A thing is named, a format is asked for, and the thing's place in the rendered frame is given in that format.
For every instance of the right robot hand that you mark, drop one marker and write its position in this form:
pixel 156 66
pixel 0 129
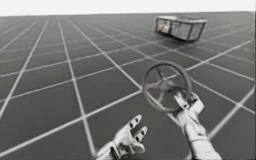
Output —
pixel 188 111

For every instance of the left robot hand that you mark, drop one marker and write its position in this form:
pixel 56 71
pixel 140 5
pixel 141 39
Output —
pixel 128 138

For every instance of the dark steering wheel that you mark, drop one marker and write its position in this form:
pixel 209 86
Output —
pixel 149 93

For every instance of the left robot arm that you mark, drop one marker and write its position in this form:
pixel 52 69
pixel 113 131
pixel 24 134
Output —
pixel 106 152

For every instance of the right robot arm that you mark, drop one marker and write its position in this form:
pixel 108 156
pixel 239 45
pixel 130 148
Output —
pixel 200 143

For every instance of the grey cart with brown box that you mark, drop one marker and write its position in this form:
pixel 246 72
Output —
pixel 180 28

